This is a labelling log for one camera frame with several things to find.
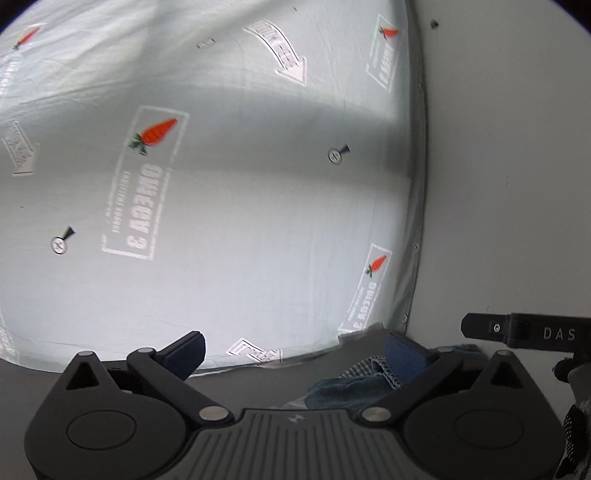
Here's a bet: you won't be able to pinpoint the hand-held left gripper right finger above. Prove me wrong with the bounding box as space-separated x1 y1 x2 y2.
361 332 540 424

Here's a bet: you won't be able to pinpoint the white printed curtain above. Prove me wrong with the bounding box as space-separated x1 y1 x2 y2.
0 0 428 376

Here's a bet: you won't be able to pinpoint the blue denim jeans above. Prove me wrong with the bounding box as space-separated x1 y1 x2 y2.
305 344 485 410

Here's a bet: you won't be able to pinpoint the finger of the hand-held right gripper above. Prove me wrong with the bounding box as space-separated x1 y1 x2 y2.
461 313 512 343

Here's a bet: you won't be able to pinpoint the person's right hand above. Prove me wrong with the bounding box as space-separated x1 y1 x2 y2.
554 364 591 480

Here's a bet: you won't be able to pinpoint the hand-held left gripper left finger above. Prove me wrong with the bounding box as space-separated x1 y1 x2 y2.
65 330 234 426

